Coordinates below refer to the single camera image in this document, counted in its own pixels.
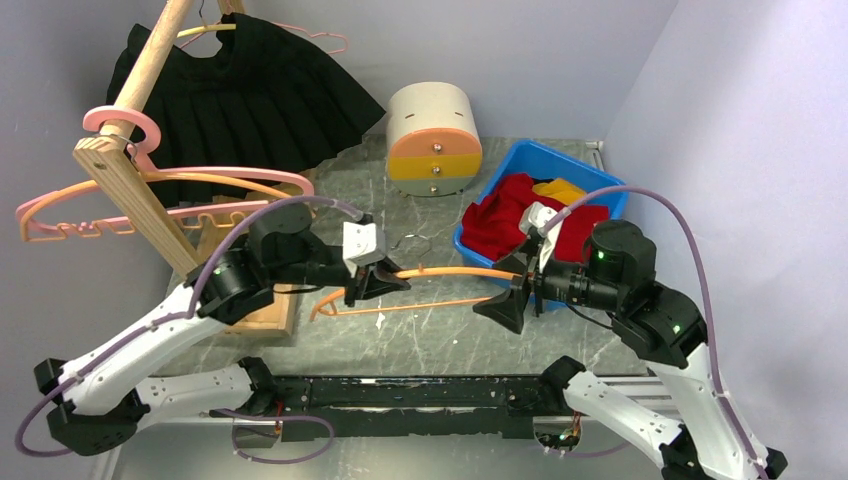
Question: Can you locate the orange hanger with red skirt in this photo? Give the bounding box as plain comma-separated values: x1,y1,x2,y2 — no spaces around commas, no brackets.
309,265,518,322

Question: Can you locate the red pleated skirt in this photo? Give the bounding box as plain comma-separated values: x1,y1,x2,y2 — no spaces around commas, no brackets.
460,173,610,262

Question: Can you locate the yellow skirt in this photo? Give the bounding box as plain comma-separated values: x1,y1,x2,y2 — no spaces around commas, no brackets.
532,178,586,206

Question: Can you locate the pink plastic hanger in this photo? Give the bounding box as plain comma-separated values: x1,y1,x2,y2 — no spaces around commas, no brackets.
15,106,315,242

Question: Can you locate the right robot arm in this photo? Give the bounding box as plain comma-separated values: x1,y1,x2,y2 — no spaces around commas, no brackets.
474,220,788,479

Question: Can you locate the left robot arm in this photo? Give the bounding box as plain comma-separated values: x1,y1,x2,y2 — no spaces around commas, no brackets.
34,196,409,456

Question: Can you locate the yellow hanger at rack top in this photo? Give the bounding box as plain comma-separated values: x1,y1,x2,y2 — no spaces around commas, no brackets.
176,24,236,38

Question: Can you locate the round cream drawer box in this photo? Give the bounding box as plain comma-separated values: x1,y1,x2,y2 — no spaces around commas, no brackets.
386,81,483,197

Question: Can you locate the black garment on rack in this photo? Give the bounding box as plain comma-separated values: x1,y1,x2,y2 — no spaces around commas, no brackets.
143,13,385,173

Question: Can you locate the wooden clothes rack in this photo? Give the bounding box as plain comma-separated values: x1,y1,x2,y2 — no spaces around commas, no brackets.
73,0,296,335

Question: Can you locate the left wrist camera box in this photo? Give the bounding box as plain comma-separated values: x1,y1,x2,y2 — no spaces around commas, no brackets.
342,222,387,272

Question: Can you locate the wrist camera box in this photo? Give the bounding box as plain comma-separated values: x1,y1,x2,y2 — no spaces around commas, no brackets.
342,222,387,272
519,202,561,272

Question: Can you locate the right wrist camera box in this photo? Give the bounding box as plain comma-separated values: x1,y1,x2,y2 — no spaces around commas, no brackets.
519,202,561,272

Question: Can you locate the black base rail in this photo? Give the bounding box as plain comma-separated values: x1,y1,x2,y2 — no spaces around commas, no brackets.
237,374,572,442

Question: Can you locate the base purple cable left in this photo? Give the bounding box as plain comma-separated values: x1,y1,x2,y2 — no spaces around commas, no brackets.
211,405,336,464

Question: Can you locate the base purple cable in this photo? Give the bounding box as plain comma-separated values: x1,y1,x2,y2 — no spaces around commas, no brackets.
211,405,336,464
539,407,634,460

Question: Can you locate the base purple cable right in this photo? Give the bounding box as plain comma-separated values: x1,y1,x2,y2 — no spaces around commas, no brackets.
539,407,634,460

